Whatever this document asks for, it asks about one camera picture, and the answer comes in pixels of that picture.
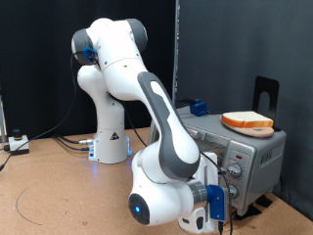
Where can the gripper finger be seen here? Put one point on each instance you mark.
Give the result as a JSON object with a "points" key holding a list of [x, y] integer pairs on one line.
{"points": [[223, 170]]}

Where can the thin metal stand pole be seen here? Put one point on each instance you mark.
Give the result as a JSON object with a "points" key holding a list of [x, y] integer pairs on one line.
{"points": [[2, 120]]}

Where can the silver toaster oven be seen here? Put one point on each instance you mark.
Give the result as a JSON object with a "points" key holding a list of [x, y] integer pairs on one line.
{"points": [[260, 163]]}

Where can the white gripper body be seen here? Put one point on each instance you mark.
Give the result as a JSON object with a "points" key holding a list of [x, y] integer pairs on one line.
{"points": [[210, 169]]}

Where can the black metal bookend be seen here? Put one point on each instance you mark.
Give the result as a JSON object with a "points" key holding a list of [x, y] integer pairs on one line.
{"points": [[260, 85]]}

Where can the metal oven rack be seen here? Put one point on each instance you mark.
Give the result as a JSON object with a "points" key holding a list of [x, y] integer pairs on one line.
{"points": [[215, 148]]}

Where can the black backdrop curtain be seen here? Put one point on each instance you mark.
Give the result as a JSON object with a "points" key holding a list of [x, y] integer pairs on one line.
{"points": [[26, 65]]}

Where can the black foam pad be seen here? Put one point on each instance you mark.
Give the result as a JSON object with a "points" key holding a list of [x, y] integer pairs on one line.
{"points": [[264, 201], [249, 212]]}

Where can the grey vertical metal pole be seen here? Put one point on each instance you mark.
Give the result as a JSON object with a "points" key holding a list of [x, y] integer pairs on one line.
{"points": [[176, 49]]}

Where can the round wooden plate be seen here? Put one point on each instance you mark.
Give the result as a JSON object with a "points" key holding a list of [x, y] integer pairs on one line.
{"points": [[257, 132]]}

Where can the grey backdrop curtain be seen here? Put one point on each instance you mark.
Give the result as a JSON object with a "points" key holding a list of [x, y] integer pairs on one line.
{"points": [[244, 39]]}

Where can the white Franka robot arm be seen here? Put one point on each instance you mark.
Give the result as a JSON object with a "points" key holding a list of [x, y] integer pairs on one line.
{"points": [[163, 196]]}

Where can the white emergency stop box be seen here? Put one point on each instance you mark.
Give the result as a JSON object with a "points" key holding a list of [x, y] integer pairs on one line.
{"points": [[19, 143]]}

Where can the white bread slice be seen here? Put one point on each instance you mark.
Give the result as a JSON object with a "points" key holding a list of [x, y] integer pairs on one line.
{"points": [[246, 119]]}

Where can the silver oven knob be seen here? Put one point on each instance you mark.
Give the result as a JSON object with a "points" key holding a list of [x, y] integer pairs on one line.
{"points": [[235, 170], [233, 191]]}

